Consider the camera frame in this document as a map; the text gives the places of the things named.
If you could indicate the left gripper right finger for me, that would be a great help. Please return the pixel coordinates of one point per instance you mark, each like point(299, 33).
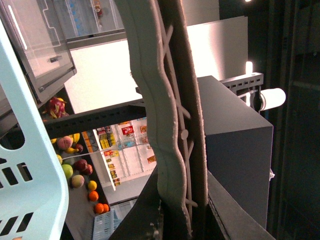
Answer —
point(230, 220)

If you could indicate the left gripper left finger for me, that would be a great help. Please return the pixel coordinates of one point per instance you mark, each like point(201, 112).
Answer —
point(145, 220)

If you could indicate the light teal shopping basket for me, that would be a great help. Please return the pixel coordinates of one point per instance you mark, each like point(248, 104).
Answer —
point(38, 203)

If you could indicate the black metal shelf rack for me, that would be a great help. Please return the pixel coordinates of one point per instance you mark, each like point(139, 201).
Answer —
point(238, 150)

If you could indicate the white sauce shelf unit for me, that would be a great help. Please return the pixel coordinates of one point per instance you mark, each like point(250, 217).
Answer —
point(123, 149)

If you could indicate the small blue basket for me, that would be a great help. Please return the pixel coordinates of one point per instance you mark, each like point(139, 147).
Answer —
point(105, 224)

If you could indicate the pink dragon fruit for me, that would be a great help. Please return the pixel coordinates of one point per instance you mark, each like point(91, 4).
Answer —
point(55, 108)

